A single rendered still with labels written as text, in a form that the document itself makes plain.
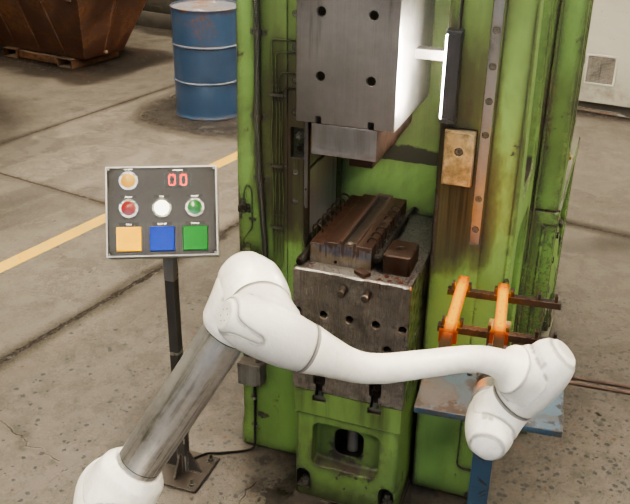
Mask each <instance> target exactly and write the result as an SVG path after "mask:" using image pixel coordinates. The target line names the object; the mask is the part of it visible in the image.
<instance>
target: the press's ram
mask: <svg viewBox="0 0 630 504"><path fill-rule="evenodd" d="M434 14H435V0H297V31H296V120H297V121H305V122H313V123H316V122H317V121H318V120H320V119H321V124H329V125H337V126H345V127H353V128H361V129H369V128H370V127H371V126H372V125H373V124H374V130H377V131H385V132H395V131H396V130H397V129H398V128H399V127H400V126H401V124H402V123H403V122H404V121H405V120H406V119H407V118H408V117H409V116H410V115H411V114H412V113H413V111H414V110H415V109H416V108H417V107H418V106H419V105H420V104H421V103H422V102H423V101H424V99H425V98H426V97H427V96H428V95H429V81H430V68H431V60H436V61H444V58H445V48H438V47H432V41H433V27H434Z"/></svg>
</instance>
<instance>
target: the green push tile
mask: <svg viewBox="0 0 630 504"><path fill-rule="evenodd" d="M183 250H184V251H188V250H208V226H207V225H199V226H183Z"/></svg>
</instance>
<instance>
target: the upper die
mask: <svg viewBox="0 0 630 504"><path fill-rule="evenodd" d="M411 122H412V114H411V115H410V116H409V117H408V118H407V119H406V120H405V121H404V122H403V123H402V124H401V126H400V127H399V128H398V129H397V130H396V131H395V132H385V131H377V130H374V124H373V125H372V126H371V127H370V128H369V129H361V128H353V127H345V126H337V125H329V124H321V119H320V120H318V121H317V122H316V123H313V122H312V146H311V153H312V154H319V155H327V156H334V157H341V158H349V159H356V160H363V161H371V162H376V161H377V160H378V159H379V158H380V157H381V156H382V155H383V154H384V152H385V151H386V150H387V149H388V148H389V147H390V146H391V145H392V143H393V142H394V141H395V140H396V139H397V138H398V137H399V136H400V134H401V133H402V132H403V131H404V130H405V129H406V128H407V127H408V125H409V124H410V123H411Z"/></svg>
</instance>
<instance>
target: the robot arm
mask: <svg viewBox="0 0 630 504"><path fill-rule="evenodd" d="M492 346H493V342H492V344H491V343H488V345H487V346H483V345H465V346H453V347H443V348H434V349H424V350H414V351H404V352H394V353H368V352H363V351H360V350H357V349H355V348H353V347H351V346H349V345H347V344H346V343H344V342H343V341H341V340H340V339H338V338H336V337H335V336H333V335H332V334H331V333H329V332H328V331H326V330H325V329H324V328H322V327H321V326H319V325H317V324H315V323H313V322H312V321H310V320H308V319H306V318H305V317H303V316H301V315H300V312H299V310H298V309H297V307H296V306H295V304H294V303H293V301H292V300H291V293H290V290H289V287H288V284H287V282H286V280H285V278H284V276H283V274H282V272H281V271H280V269H279V268H278V266H277V265H276V264H275V263H274V262H273V261H271V260H269V259H267V258H266V257H264V256H262V255H260V254H257V253H255V252H252V251H243V252H239V253H237V254H234V255H233V256H231V257H230V258H229V259H228V260H226V262H225V263H224V264H223V265H222V267H221V268H220V270H219V272H218V276H217V279H216V281H215V284H214V286H213V289H212V292H211V294H210V297H209V299H208V301H207V304H206V306H205V309H204V311H203V325H202V326H201V328H200V330H199V331H198V333H197V334H196V336H195V337H194V339H193V340H192V342H191V343H190V345H189V346H188V348H187V349H186V351H185V353H184V354H183V356H182V357H181V359H180V360H179V362H178V363H177V365H176V366H175V368H174V369H173V371H172V372H171V374H170V376H169V377H168V379H167V380H166V382H165V383H164V385H163V386H162V388H161V389H160V391H159V392H158V394H157V396H156V397H155V399H154V400H153V402H152V403H151V405H150V406H149V408H148V409H147V411H146V412H145V414H144V415H143V417H142V419H141V420H140V422H139V423H138V425H137V426H136V428H135V429H134V431H133V432H132V434H131V435H130V437H129V438H128V440H127V442H126V443H125V445H124V446H123V447H117V448H113V449H110V450H109V451H107V452H106V453H105V454H104V455H103V456H102V457H100V458H98V459H96V460H94V461H93V462H92V463H91V464H89V465H88V466H87V467H86V469H85V470H84V471H83V473H82V474H81V476H80V478H79V480H78V482H77V485H76V488H75V493H74V500H73V504H156V503H157V501H158V498H159V496H160V494H161V492H162V490H163V487H164V480H163V475H162V470H163V468H164V467H165V465H166V464H167V462H168V461H169V459H170V458H171V456H172V455H173V453H174V452H175V450H176V449H177V447H178V446H179V444H180V443H181V442H182V440H183V439H184V437H185V436H186V434H187V433H188V431H189V430H190V428H191V427H192V425H193V424H194V422H195V421H196V419H197V418H198V416H199V415H200V413H201V412H202V410H203V409H204V407H205V406H206V404H207V403H208V401H209V400H210V399H211V397H212V396H213V394H214V393H215V391H216V390H217V388H218V387H219V385H220V384H221V382H222V381H223V379H224V378H225V376H226V375H227V373H228V372H229V370H230V369H231V367H232V366H233V364H234V363H235V361H236V360H237V358H238V357H239V356H240V354H241V353H244V354H246V355H248V356H251V357H253V358H255V359H257V360H260V361H262V362H265V363H267V364H270V365H273V366H275V367H278V368H283V369H287V370H291V371H295V372H298V373H303V374H309V375H316V376H321V377H327V378H332V379H336V380H341V381H346V382H351V383H359V384H389V383H397V382H405V381H411V380H418V379H425V378H432V377H439V376H446V375H452V374H460V373H467V376H472V375H474V376H476V379H477V383H476V385H475V386H474V389H473V395H472V399H471V403H470V404H469V406H468V410H467V413H466V418H465V436H466V441H467V444H468V447H469V449H470V450H471V451H472V452H474V453H475V454H476V455H477V456H479V457H480V458H482V459H484V460H489V461H493V460H498V459H500V458H501V457H502V456H504V455H505V454H506V452H507V451H508V450H509V449H510V447H511V446H512V444H513V440H514V439H516V437H517V436H518V434H519V432H520V431H521V429H522V428H523V426H524V425H525V424H526V423H527V422H528V421H529V420H530V419H531V418H532V417H533V416H534V415H535V414H537V413H538V412H540V411H542V410H543V409H544V408H545V407H547V406H548V405H549V404H550V403H551V402H552V401H553V400H554V399H555V398H556V397H557V396H558V395H559V394H560V393H561V392H562V391H563V390H564V389H565V387H566V386H567V385H568V383H569V382H570V380H571V378H572V377H573V374H574V372H575V358H574V355H573V354H572V352H571V351H570V349H569V348H568V347H567V346H566V345H565V344H564V343H563V342H562V341H560V340H558V339H553V338H546V339H541V340H538V341H536V342H535V343H533V344H532V345H530V344H527V345H523V346H520V345H512V346H509V347H508V346H506V345H504V346H503V349H501V348H496V347H492Z"/></svg>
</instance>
